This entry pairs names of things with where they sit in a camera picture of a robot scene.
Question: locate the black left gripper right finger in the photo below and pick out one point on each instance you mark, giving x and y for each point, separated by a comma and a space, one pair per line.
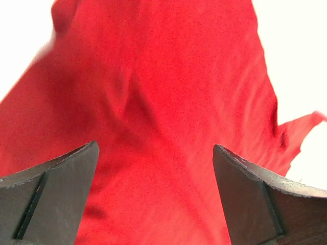
262, 207

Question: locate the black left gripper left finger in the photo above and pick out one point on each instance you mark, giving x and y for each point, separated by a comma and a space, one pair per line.
44, 204

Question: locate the dark red t shirt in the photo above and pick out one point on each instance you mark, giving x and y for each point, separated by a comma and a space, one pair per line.
157, 84

